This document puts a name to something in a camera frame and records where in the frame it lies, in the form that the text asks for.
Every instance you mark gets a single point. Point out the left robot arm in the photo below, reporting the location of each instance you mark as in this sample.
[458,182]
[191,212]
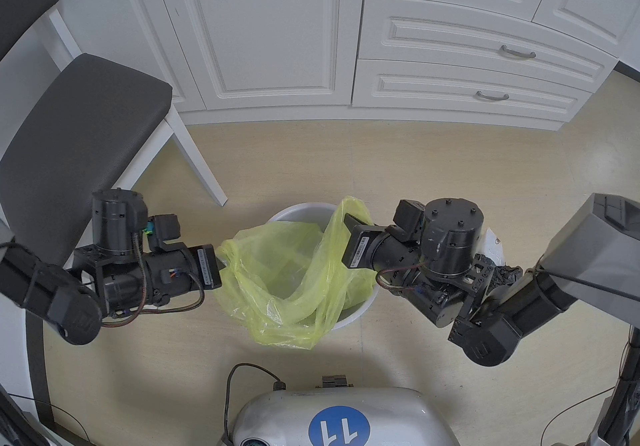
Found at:
[50,294]

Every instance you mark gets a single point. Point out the yellow plastic bag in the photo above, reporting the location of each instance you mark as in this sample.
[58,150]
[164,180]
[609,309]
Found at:
[280,254]

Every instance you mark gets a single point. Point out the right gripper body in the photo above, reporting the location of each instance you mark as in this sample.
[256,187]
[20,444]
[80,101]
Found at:
[390,251]

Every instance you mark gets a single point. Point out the black plastic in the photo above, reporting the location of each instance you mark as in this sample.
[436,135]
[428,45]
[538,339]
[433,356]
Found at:
[507,274]

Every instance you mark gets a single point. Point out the white wardrobe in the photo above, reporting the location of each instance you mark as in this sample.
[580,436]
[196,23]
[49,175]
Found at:
[275,8]

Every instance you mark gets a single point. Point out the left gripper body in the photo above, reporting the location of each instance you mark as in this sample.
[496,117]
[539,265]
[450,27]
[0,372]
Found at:
[175,271]

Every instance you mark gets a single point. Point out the white chair grey cushions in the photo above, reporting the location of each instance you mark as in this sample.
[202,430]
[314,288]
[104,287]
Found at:
[75,134]

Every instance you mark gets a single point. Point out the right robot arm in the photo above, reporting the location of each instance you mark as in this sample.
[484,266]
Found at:
[590,244]

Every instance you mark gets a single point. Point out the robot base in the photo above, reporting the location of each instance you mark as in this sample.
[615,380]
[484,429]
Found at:
[280,419]

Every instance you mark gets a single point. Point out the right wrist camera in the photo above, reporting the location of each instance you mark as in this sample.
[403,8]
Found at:
[407,216]

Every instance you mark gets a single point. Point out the white printed wrapper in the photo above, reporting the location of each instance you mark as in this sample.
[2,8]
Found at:
[492,246]

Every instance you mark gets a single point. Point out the white trash bin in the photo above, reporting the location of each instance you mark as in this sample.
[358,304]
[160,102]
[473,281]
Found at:
[300,211]

